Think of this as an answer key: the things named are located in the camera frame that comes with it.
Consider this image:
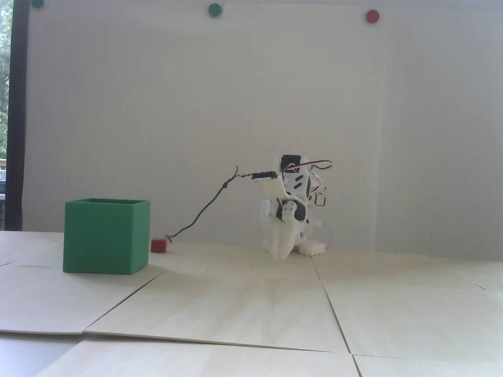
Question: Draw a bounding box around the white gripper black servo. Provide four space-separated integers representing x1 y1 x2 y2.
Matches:
261 198 308 260

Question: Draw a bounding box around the green box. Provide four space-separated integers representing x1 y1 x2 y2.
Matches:
63 198 151 275

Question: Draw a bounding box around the white base cable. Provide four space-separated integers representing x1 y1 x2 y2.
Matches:
312 220 334 250

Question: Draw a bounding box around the wrist camera on white mount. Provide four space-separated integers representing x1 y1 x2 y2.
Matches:
246 170 286 197

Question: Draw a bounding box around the black camera cable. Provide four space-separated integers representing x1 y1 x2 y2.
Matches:
166 165 254 242

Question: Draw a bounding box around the dark window frame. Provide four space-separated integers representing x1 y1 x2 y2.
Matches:
4 0 31 231

